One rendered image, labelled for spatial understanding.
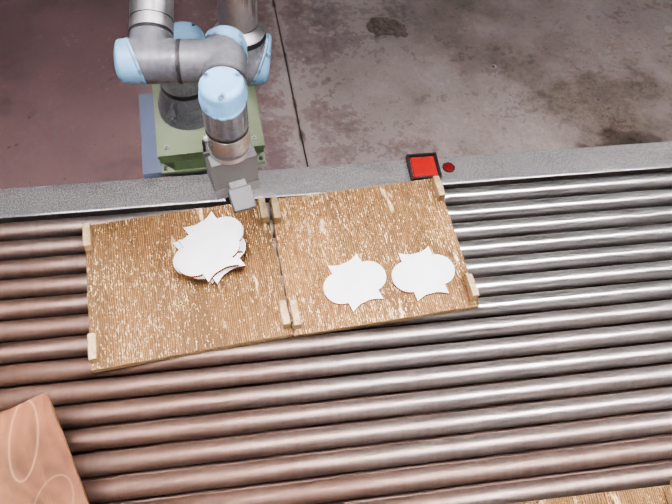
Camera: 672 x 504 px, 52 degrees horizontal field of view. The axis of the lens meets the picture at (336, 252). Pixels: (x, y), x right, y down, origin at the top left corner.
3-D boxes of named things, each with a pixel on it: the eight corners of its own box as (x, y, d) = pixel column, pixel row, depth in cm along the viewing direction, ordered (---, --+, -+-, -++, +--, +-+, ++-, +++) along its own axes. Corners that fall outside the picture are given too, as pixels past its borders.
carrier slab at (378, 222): (269, 203, 162) (268, 199, 160) (435, 181, 168) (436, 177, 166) (293, 338, 145) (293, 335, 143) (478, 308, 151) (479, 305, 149)
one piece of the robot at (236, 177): (214, 178, 115) (222, 229, 129) (265, 164, 117) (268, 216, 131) (195, 125, 120) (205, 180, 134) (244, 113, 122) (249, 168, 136)
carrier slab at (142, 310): (85, 229, 155) (83, 225, 154) (265, 202, 162) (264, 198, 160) (92, 373, 138) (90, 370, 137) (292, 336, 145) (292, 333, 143)
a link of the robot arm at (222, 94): (246, 60, 111) (246, 100, 107) (250, 106, 120) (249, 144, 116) (197, 60, 110) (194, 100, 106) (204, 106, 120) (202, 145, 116)
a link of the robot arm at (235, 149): (254, 138, 117) (208, 150, 115) (255, 154, 121) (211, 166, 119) (241, 106, 120) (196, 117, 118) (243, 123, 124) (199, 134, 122)
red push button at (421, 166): (409, 160, 171) (409, 157, 170) (432, 158, 172) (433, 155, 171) (413, 180, 168) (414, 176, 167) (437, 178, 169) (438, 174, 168)
